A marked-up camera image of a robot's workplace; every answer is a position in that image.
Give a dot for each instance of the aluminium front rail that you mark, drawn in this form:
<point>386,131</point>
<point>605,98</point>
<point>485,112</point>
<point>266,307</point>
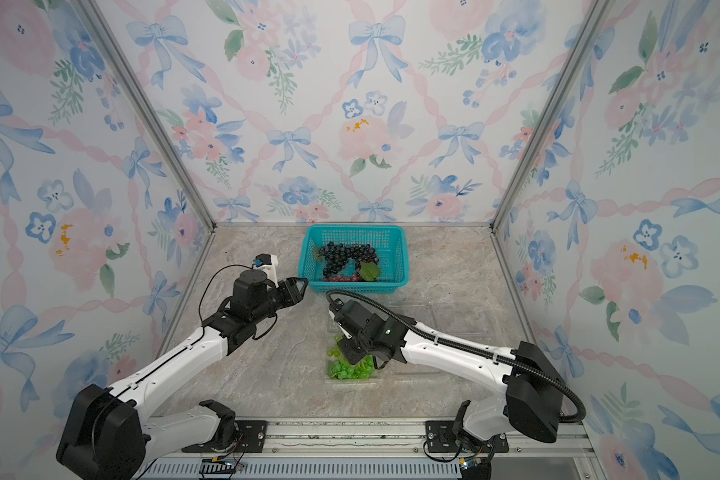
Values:
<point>367,448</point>

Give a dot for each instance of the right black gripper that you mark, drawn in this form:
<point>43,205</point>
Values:
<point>341,313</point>

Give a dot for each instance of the green grape leaf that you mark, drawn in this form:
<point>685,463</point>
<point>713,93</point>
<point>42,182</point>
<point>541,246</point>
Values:
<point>369,272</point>

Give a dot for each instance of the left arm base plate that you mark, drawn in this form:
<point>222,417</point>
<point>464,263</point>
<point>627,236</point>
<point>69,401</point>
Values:
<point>241,436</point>

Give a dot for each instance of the teal plastic basket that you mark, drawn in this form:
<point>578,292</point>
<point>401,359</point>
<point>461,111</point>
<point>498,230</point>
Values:
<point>388,240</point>

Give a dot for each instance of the red grape bunch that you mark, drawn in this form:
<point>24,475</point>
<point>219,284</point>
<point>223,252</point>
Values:
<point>353,278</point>

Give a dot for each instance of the green grape bunch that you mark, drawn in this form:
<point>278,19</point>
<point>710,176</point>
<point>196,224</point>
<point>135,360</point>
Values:
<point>339,368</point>

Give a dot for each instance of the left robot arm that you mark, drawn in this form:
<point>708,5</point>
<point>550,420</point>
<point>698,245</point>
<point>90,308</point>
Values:
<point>111,432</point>

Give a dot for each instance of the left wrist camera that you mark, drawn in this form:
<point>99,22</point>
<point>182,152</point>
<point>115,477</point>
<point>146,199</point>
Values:
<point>268,264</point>

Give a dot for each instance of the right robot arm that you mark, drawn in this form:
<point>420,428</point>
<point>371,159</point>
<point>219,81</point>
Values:
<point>526,390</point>

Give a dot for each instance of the dark purple grape bunch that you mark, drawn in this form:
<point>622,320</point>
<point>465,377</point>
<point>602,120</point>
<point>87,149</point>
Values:
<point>336,257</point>

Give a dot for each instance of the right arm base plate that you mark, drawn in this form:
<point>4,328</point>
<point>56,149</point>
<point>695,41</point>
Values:
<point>443,437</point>

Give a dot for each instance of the clear plastic clamshell container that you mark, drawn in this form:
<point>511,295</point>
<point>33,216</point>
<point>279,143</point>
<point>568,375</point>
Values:
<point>347,359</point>

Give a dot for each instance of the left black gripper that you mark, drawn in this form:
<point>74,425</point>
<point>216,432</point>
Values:
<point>293,294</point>

